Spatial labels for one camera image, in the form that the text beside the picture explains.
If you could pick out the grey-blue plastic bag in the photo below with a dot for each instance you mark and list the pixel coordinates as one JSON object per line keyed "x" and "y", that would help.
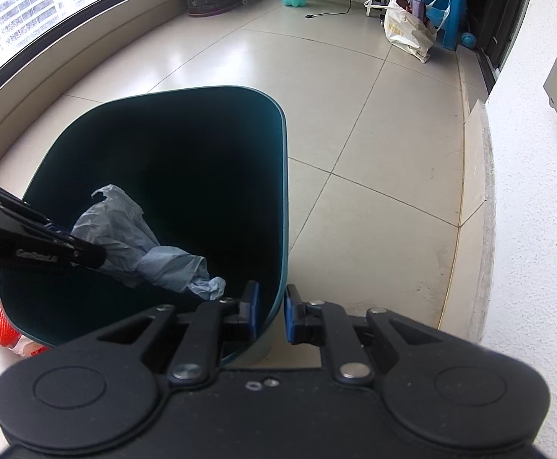
{"x": 116, "y": 229}

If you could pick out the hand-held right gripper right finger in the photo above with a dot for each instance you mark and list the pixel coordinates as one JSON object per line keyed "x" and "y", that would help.
{"x": 290, "y": 311}

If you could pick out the dark teal trash bin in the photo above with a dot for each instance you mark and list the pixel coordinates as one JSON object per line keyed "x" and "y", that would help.
{"x": 187, "y": 162}

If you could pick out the red mesh bag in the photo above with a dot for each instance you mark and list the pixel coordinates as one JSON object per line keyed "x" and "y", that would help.
{"x": 8, "y": 327}

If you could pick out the purple bag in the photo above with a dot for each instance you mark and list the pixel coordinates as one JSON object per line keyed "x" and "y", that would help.
{"x": 418, "y": 5}

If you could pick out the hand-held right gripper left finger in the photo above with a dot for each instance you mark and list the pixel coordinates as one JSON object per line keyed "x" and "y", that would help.
{"x": 252, "y": 307}

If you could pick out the white shopping bag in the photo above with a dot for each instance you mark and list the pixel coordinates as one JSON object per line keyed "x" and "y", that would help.
{"x": 405, "y": 33}

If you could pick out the blue ball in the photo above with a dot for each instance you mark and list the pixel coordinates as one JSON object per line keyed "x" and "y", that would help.
{"x": 468, "y": 40}

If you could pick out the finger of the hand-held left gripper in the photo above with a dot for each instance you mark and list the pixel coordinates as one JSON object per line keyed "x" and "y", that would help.
{"x": 44, "y": 248}
{"x": 1, "y": 201}

